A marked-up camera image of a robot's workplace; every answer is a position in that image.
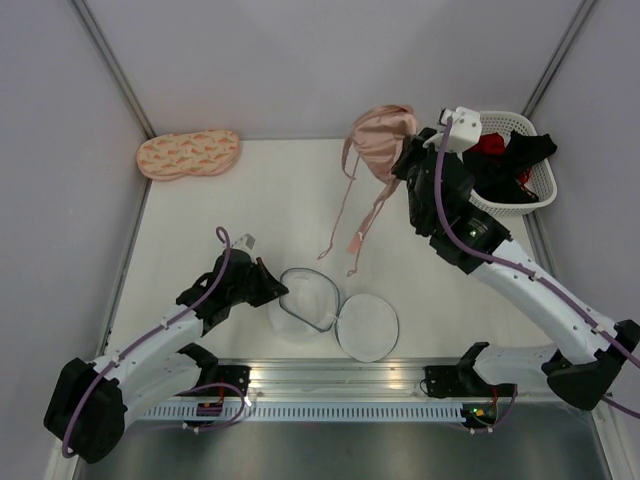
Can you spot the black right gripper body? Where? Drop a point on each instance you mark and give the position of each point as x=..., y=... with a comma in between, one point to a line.
x=408, y=165

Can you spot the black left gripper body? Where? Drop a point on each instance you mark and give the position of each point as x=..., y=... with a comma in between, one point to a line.
x=246, y=291

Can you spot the pink bra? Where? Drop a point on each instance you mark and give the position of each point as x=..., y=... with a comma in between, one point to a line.
x=376, y=138

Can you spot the round white mesh laundry bag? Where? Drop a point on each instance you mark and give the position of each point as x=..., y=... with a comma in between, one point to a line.
x=365, y=326

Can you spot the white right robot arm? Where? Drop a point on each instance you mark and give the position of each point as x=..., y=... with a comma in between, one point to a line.
x=587, y=350

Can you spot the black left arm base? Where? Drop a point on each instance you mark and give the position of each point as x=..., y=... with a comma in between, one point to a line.
x=237, y=376

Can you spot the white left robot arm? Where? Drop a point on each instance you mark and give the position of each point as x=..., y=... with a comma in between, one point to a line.
x=94, y=402

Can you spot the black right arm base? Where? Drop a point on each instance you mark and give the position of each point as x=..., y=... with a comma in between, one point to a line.
x=442, y=381

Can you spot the pink patterned bra case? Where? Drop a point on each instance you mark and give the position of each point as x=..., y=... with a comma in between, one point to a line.
x=201, y=154

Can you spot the black underwear garment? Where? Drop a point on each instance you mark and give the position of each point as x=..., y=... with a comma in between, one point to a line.
x=502, y=179

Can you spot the white plastic basket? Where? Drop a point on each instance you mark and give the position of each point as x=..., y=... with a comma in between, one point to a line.
x=542, y=181

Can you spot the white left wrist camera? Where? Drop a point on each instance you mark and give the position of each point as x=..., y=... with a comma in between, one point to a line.
x=244, y=243

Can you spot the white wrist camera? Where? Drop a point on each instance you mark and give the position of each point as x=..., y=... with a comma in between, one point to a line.
x=465, y=131
x=244, y=243

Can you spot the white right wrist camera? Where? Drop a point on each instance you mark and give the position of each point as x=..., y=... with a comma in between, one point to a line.
x=465, y=131

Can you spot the aluminium mounting rail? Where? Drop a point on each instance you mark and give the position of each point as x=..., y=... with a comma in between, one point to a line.
x=337, y=379

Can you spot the white slotted cable duct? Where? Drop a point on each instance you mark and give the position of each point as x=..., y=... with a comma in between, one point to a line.
x=189, y=411

